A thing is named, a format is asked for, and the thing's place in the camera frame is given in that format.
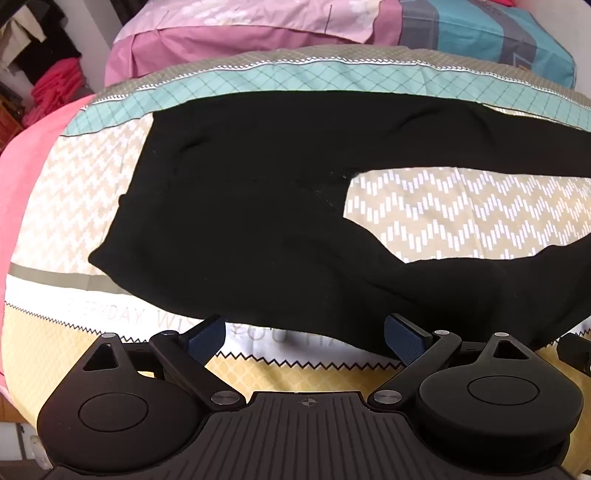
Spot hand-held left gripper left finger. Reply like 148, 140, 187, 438
82, 315, 245, 411

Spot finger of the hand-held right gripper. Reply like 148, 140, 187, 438
556, 331, 591, 376

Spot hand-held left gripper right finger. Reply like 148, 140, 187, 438
369, 314, 539, 411

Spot black pants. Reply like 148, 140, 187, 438
88, 92, 591, 358

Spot beige and teal patterned quilt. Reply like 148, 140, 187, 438
0, 45, 591, 416

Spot coral pink bed sheet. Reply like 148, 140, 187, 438
0, 95, 93, 393

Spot pink floral duvet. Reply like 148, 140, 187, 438
104, 0, 403, 87

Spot pile of red clothes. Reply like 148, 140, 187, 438
23, 58, 85, 127

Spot brown wooden rack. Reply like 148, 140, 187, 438
0, 83, 25, 145

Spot blue and grey striped pillow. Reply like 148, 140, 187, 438
369, 0, 577, 89

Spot dark hanging clothes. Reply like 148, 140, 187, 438
0, 0, 85, 85

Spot beige hanging garment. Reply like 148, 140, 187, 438
0, 9, 34, 66

